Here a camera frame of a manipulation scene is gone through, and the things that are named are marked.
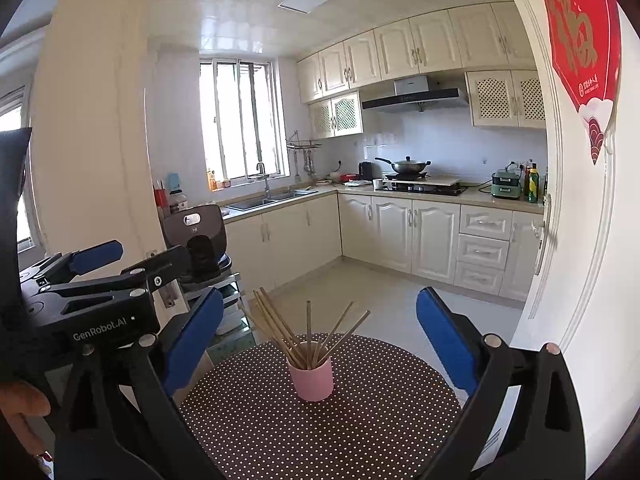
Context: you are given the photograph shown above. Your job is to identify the cream base cabinets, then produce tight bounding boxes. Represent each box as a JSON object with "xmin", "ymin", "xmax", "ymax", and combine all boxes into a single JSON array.
[{"xmin": 224, "ymin": 190, "xmax": 542, "ymax": 302}]

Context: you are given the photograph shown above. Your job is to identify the red paper door decoration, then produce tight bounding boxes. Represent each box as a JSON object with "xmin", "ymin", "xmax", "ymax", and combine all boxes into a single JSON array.
[{"xmin": 544, "ymin": 0, "xmax": 622, "ymax": 162}]

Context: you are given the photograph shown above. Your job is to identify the kitchen window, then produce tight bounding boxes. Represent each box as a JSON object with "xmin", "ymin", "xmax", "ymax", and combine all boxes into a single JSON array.
[{"xmin": 198, "ymin": 58, "xmax": 288, "ymax": 191}]

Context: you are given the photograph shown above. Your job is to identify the kitchen faucet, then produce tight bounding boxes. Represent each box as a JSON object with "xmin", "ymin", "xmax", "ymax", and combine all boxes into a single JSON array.
[{"xmin": 256, "ymin": 162, "xmax": 271, "ymax": 200}]

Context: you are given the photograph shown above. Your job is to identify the range hood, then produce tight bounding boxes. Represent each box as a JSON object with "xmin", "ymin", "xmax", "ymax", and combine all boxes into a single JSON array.
[{"xmin": 361, "ymin": 76, "xmax": 469, "ymax": 113}]

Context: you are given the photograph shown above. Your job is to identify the gas stove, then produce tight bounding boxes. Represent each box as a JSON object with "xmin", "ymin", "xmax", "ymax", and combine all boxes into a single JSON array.
[{"xmin": 382, "ymin": 174, "xmax": 468, "ymax": 196}]

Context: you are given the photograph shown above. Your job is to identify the green bottle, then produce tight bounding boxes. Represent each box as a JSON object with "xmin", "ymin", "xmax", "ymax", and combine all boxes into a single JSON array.
[{"xmin": 527, "ymin": 162, "xmax": 539, "ymax": 204}]

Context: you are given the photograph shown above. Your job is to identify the brown polka dot tablecloth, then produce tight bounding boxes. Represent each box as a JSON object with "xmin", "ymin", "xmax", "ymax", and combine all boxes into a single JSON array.
[{"xmin": 180, "ymin": 335, "xmax": 461, "ymax": 479}]

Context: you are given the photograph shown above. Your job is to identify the wooden chopstick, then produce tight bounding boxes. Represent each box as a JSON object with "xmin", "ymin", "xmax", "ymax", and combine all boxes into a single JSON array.
[
  {"xmin": 250, "ymin": 289, "xmax": 306, "ymax": 370},
  {"xmin": 258, "ymin": 286, "xmax": 307, "ymax": 369},
  {"xmin": 306, "ymin": 300, "xmax": 314, "ymax": 370},
  {"xmin": 252, "ymin": 294, "xmax": 304, "ymax": 369},
  {"xmin": 317, "ymin": 310, "xmax": 371, "ymax": 367},
  {"xmin": 311, "ymin": 300, "xmax": 355, "ymax": 367},
  {"xmin": 240, "ymin": 307, "xmax": 299, "ymax": 365}
]

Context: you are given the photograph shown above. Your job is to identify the cream wall cabinets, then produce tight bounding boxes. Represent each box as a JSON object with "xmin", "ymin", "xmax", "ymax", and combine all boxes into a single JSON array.
[{"xmin": 297, "ymin": 1, "xmax": 546, "ymax": 139}]

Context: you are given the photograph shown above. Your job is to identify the green electric cooker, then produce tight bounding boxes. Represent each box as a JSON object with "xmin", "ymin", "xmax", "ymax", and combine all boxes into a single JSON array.
[{"xmin": 490, "ymin": 162, "xmax": 522, "ymax": 200}]

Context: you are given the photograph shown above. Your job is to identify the pink cup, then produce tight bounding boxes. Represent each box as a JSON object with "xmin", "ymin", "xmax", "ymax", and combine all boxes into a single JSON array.
[{"xmin": 286, "ymin": 341, "xmax": 334, "ymax": 402}]

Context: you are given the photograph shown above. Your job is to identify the person's left hand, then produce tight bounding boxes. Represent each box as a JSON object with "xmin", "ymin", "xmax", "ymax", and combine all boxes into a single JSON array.
[{"xmin": 0, "ymin": 380, "xmax": 51, "ymax": 456}]

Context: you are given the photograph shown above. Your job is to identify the black wok with lid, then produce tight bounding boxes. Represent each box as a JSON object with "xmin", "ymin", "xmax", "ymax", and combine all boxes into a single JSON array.
[{"xmin": 376, "ymin": 156, "xmax": 431, "ymax": 176}]

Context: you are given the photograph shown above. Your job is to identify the black electric kettle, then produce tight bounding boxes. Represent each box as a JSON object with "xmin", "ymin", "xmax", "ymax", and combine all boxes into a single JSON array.
[{"xmin": 358, "ymin": 160, "xmax": 375, "ymax": 181}]

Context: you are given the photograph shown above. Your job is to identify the metal storage rack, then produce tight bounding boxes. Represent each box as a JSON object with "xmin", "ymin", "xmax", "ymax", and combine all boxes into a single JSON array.
[{"xmin": 180, "ymin": 271, "xmax": 250, "ymax": 340}]

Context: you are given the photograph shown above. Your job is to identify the white door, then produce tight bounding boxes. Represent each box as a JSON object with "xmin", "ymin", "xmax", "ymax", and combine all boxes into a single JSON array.
[{"xmin": 512, "ymin": 0, "xmax": 639, "ymax": 476}]

